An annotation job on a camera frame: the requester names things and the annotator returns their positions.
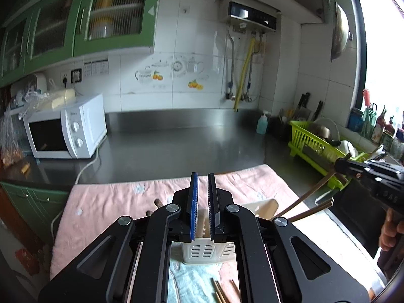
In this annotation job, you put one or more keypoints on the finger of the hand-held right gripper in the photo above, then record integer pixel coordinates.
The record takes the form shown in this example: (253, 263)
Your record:
(347, 166)
(389, 166)

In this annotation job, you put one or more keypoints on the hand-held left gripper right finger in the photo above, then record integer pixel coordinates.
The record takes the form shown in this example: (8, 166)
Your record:
(212, 208)

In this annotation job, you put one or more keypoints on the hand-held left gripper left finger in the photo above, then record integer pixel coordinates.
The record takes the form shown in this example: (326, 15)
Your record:
(193, 208)

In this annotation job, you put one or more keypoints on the cream plastic utensil holder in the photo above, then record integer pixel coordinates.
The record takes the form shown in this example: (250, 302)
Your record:
(262, 208)

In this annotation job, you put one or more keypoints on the pile of wooden chopsticks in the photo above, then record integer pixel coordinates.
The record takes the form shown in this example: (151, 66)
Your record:
(219, 292)

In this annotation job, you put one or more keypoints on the person's right hand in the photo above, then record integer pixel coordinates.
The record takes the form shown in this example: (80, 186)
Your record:
(389, 230)

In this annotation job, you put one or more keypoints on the white bowl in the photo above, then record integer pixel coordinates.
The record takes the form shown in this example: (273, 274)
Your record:
(348, 148)

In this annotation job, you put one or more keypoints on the steel kitchen sink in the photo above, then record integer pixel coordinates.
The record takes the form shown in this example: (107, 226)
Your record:
(353, 224)

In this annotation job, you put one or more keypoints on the blue box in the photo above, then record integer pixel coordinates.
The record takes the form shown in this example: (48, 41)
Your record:
(356, 120)

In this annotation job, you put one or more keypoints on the green glass bottle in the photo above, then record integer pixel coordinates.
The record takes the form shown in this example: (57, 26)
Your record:
(369, 123)

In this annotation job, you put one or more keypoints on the green plastic dish rack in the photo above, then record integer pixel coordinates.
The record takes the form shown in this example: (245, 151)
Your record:
(303, 139)

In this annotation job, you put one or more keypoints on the red brush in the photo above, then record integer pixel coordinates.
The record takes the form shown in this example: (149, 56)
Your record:
(366, 97)

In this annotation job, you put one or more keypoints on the dark utensil pot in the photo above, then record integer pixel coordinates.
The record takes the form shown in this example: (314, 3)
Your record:
(281, 129)

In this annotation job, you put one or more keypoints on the pink towel with blue pattern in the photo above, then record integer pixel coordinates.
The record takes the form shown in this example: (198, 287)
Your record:
(110, 202)

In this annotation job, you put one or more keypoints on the blue soap pump bottle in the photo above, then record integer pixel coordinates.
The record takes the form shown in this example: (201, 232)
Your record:
(262, 124)

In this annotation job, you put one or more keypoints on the window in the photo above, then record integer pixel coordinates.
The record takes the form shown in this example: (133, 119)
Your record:
(385, 38)

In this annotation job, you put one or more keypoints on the hanging metal wok lid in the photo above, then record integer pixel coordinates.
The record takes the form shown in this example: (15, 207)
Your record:
(341, 31)

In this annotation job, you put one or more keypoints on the white microwave oven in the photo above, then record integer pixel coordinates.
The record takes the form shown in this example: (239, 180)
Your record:
(85, 123)

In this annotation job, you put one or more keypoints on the green lower cabinets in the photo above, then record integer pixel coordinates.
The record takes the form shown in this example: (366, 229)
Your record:
(28, 208)

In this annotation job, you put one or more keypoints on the white label stickers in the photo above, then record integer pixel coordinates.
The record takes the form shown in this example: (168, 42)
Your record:
(94, 68)

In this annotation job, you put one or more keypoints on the small brown food piece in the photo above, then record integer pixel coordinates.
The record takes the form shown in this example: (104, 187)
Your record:
(25, 168)

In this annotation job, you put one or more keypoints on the clear bag with cream box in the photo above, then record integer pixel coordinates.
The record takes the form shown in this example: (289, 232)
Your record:
(60, 97)

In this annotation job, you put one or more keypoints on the red object on floor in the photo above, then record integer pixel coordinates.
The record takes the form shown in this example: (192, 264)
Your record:
(26, 260)

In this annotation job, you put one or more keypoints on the clear plastic bag with food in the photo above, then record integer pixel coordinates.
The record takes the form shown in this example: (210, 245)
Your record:
(11, 145)

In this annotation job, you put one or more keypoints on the white rounded appliance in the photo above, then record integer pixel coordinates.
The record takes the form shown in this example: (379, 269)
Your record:
(39, 82)

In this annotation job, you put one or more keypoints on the orange fruit wall sticker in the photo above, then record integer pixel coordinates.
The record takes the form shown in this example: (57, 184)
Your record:
(195, 84)

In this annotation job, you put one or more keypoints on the teapot and oranges wall sticker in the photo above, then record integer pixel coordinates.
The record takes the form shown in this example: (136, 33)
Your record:
(154, 75)

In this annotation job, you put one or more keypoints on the teaware wall sticker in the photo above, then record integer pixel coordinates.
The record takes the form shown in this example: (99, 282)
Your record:
(192, 64)

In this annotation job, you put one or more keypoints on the black wall socket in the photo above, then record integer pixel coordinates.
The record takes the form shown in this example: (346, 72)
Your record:
(76, 75)

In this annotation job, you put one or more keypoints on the white wall socket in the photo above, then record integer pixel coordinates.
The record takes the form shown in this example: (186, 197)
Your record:
(65, 79)

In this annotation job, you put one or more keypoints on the wall water heater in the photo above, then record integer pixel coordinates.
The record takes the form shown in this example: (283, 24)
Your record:
(249, 11)

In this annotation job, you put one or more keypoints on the green upper wall cabinets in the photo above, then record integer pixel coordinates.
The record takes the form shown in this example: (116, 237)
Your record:
(79, 22)

